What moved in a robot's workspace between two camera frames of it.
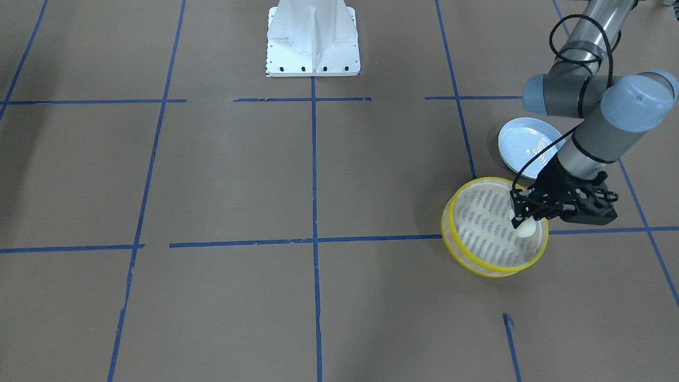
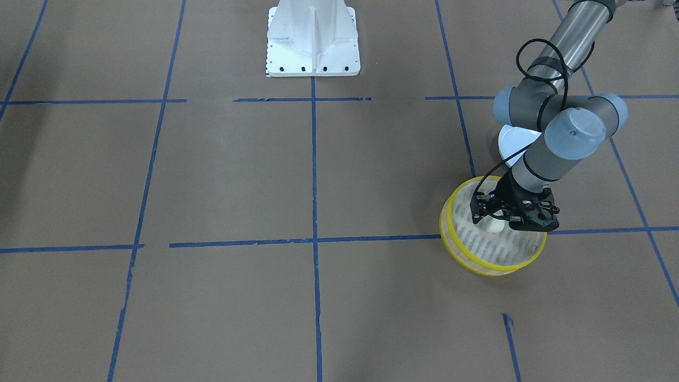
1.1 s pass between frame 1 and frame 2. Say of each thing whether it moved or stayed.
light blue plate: stayed
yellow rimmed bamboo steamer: stayed
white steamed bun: moved
